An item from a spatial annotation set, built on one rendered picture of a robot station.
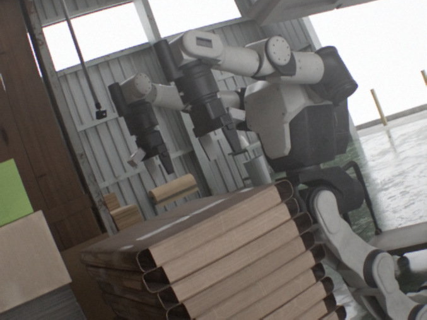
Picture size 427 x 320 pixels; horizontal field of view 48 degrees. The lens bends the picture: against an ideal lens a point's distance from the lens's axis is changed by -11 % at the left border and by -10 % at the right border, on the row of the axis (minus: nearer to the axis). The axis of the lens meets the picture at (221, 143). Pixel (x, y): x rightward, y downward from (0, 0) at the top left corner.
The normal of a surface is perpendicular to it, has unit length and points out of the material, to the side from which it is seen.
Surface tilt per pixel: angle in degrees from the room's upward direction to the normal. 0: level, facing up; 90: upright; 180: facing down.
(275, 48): 99
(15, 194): 90
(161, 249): 90
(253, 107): 78
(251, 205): 90
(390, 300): 115
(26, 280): 91
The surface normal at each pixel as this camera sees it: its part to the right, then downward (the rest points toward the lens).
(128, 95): -0.57, 0.25
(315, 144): 0.58, 0.00
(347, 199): 0.52, 0.22
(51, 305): 0.48, -0.18
